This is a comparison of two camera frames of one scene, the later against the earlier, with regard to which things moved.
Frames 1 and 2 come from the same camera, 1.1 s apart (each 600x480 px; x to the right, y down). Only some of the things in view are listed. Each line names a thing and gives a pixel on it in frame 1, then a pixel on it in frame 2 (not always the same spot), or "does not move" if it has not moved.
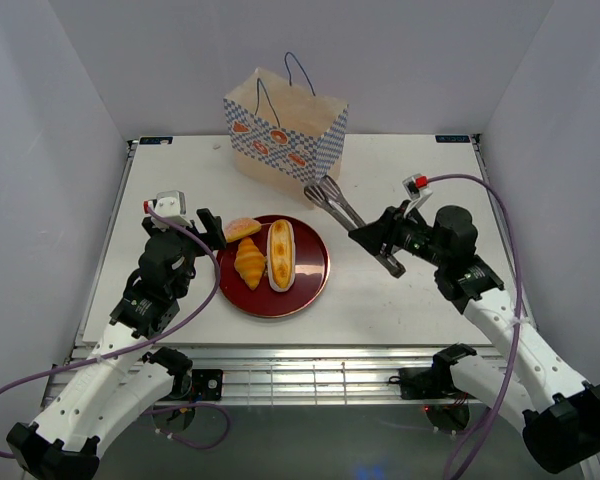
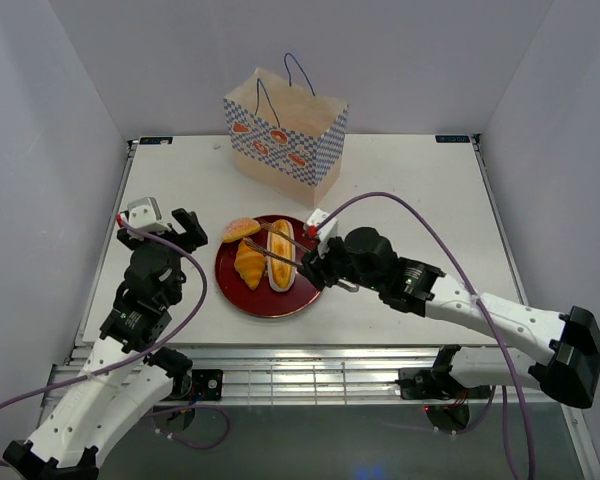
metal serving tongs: x=327 y=194 to x=348 y=287
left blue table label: x=155 y=140 does not move
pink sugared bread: x=238 y=228 does not move
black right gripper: x=374 y=234 to x=315 y=265
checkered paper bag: x=286 y=136 does not move
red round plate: x=312 y=268 does not move
